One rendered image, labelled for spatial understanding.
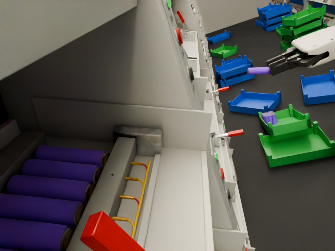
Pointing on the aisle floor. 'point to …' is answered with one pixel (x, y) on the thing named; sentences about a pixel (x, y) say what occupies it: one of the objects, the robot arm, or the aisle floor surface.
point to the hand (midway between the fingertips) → (276, 64)
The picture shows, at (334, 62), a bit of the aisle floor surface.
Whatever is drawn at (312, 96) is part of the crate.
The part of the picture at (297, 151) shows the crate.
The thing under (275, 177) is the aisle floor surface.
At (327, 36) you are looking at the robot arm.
